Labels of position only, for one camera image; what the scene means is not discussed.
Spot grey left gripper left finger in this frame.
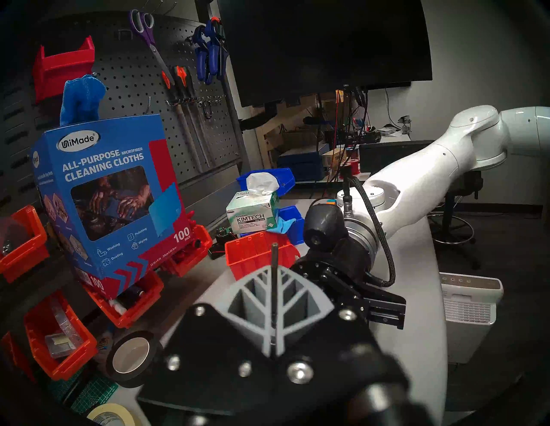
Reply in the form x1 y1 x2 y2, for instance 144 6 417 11
214 267 276 359

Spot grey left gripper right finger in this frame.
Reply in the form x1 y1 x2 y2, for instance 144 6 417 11
275 267 336 359

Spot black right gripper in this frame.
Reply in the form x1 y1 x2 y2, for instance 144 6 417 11
290 240 407 330

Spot orange black screwdriver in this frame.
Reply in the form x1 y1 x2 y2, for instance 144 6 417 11
174 65 212 169
161 71 202 172

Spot small blue plastic bin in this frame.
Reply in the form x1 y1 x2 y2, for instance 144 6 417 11
277 205 306 246

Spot small green circuit board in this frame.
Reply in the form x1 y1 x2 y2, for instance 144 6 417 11
208 228 237 260

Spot crumpled blue cloth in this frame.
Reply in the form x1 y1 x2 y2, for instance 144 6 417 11
266 217 297 234

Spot green white tissue box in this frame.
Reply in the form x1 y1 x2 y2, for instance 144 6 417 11
226 173 281 235

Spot brown cardboard box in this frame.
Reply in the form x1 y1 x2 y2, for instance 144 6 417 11
321 148 346 168

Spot dark blue case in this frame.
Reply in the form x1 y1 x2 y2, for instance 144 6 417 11
277 144 331 181

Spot black office stool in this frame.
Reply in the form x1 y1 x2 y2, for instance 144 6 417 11
428 170 484 271

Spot white air purifier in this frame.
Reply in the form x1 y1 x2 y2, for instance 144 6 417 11
438 272 504 365

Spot black tape roll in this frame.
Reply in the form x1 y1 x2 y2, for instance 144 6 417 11
105 331 164 389

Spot blue cleaning cloths box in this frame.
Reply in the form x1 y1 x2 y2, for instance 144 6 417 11
31 114 187 300

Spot green cutting mat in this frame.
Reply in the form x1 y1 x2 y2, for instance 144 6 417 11
47 369 119 415

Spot beige masking tape roll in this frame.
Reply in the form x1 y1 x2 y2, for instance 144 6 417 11
86 403 142 426

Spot black computer monitor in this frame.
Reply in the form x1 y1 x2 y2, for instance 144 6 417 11
217 0 434 108

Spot dark perforated pegboard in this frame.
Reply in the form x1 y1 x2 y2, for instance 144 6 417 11
84 13 248 189

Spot blue microfiber cloth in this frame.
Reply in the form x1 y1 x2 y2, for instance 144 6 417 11
59 74 107 127

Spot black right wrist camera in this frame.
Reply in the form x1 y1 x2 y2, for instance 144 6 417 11
303 202 348 254

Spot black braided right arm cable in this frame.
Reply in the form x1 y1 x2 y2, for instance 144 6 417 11
339 165 396 288

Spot blue handled pliers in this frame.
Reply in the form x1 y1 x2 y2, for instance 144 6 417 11
191 17 229 85

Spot purple handled scissors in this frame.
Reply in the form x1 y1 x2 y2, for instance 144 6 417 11
129 9 174 84

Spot dark louvered wall panel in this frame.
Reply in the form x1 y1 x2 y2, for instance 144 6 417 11
0 82 48 207

